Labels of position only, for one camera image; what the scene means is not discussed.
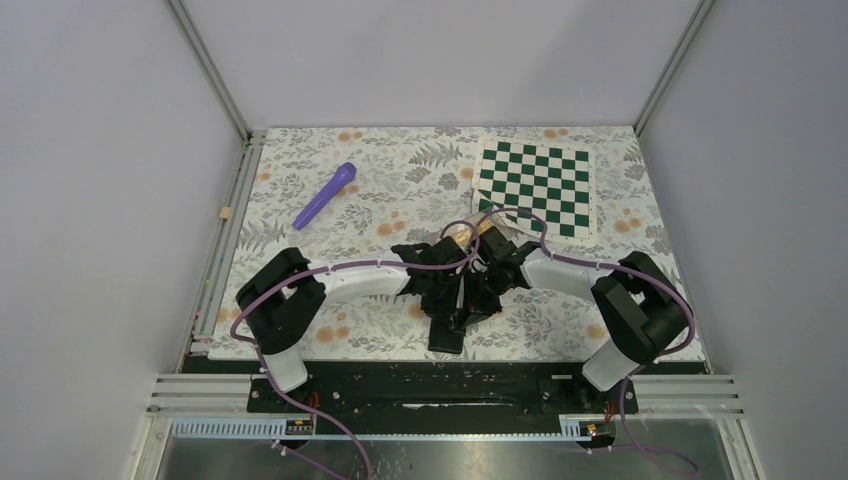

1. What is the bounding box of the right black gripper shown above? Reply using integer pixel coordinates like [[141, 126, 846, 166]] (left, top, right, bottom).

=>
[[458, 264, 508, 329]]

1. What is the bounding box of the black leather card holder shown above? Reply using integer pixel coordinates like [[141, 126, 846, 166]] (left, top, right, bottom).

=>
[[427, 319, 466, 355]]

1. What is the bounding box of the clear plastic card box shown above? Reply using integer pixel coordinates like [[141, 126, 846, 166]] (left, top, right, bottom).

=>
[[433, 207, 521, 249]]

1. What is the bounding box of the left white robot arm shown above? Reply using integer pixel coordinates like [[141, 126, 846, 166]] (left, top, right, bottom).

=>
[[235, 237, 474, 411]]

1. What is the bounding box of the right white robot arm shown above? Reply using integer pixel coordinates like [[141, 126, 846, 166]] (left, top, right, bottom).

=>
[[463, 228, 693, 412]]

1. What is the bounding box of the green white chessboard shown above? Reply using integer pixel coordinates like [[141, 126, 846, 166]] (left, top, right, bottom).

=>
[[472, 136, 598, 247]]

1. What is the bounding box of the floral pattern table mat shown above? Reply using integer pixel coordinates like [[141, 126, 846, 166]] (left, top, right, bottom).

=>
[[207, 126, 683, 362]]

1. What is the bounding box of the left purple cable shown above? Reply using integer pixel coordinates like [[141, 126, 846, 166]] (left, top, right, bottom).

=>
[[229, 220, 482, 480]]

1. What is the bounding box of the purple cable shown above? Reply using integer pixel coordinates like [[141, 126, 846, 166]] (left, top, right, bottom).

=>
[[473, 207, 702, 478], [229, 220, 482, 480]]

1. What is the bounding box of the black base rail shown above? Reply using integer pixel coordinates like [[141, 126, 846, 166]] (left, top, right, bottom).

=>
[[182, 356, 710, 437]]

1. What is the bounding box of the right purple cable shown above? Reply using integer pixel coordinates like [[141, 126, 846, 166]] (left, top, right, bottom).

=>
[[473, 207, 702, 478]]

